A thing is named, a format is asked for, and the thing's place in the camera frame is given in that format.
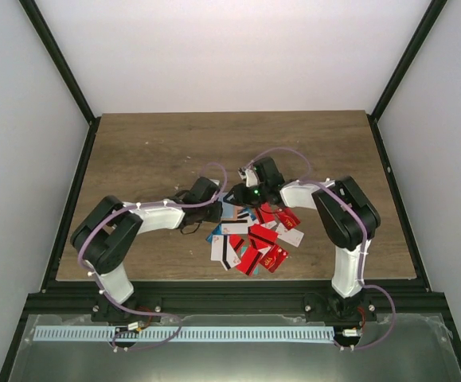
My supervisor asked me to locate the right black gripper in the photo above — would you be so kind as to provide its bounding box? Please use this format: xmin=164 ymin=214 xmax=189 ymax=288
xmin=229 ymin=183 xmax=269 ymax=209

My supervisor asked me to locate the pink card holder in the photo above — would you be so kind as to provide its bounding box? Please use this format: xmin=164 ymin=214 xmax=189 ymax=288
xmin=220 ymin=193 xmax=245 ymax=220

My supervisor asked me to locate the white card black stripe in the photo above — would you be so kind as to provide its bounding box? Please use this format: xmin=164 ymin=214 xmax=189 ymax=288
xmin=237 ymin=209 xmax=256 ymax=222
xmin=210 ymin=235 xmax=241 ymax=271

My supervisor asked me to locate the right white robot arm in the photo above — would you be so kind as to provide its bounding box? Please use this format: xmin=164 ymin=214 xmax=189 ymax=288
xmin=224 ymin=156 xmax=381 ymax=321

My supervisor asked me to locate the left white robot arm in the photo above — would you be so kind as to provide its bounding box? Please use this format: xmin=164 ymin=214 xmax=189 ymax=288
xmin=70 ymin=177 xmax=222 ymax=322

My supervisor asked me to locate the blue card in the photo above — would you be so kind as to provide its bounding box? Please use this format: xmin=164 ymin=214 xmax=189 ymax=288
xmin=206 ymin=224 xmax=221 ymax=244

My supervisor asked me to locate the white card centre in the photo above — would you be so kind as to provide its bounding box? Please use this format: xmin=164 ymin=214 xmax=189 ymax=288
xmin=220 ymin=220 xmax=250 ymax=235

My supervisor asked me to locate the red card upper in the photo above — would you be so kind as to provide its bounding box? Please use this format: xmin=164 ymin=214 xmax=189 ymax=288
xmin=255 ymin=203 xmax=275 ymax=224

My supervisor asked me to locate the red card black stripe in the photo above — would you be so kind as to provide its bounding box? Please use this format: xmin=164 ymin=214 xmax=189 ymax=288
xmin=248 ymin=224 xmax=279 ymax=245

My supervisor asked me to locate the red VIP card right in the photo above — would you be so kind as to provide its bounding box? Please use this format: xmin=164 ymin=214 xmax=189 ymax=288
xmin=275 ymin=208 xmax=301 ymax=231

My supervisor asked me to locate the red vip card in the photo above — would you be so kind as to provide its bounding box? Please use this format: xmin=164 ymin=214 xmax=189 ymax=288
xmin=275 ymin=208 xmax=301 ymax=231
xmin=260 ymin=244 xmax=289 ymax=273

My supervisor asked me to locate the white card right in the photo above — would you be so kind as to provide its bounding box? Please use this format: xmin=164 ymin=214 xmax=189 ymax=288
xmin=275 ymin=223 xmax=304 ymax=248

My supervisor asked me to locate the red VIP card front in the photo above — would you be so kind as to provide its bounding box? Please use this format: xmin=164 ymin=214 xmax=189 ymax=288
xmin=260 ymin=244 xmax=289 ymax=273

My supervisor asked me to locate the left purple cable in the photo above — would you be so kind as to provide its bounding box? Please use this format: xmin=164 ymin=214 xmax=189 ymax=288
xmin=77 ymin=162 xmax=229 ymax=352

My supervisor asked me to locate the purple cable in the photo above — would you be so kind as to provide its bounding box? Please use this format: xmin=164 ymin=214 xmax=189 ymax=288
xmin=77 ymin=162 xmax=229 ymax=352
xmin=245 ymin=147 xmax=397 ymax=352

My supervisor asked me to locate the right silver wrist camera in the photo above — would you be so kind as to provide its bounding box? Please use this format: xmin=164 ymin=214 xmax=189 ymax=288
xmin=238 ymin=167 xmax=260 ymax=188

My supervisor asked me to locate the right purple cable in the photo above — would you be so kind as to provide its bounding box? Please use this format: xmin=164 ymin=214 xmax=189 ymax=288
xmin=245 ymin=147 xmax=397 ymax=352

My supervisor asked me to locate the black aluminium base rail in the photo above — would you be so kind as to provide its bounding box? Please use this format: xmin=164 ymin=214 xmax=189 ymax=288
xmin=24 ymin=279 xmax=449 ymax=315

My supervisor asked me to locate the light blue slotted cable duct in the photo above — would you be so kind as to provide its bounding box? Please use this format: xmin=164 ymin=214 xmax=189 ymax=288
xmin=33 ymin=325 xmax=334 ymax=343

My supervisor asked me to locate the left black frame post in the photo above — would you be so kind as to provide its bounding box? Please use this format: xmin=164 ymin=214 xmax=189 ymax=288
xmin=18 ymin=0 xmax=97 ymax=123

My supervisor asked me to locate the black frame post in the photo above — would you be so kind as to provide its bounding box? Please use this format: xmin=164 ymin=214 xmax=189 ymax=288
xmin=370 ymin=0 xmax=447 ymax=120
xmin=18 ymin=0 xmax=97 ymax=123

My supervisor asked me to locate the right black frame post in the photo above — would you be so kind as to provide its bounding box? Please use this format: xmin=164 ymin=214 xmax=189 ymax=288
xmin=370 ymin=0 xmax=447 ymax=120

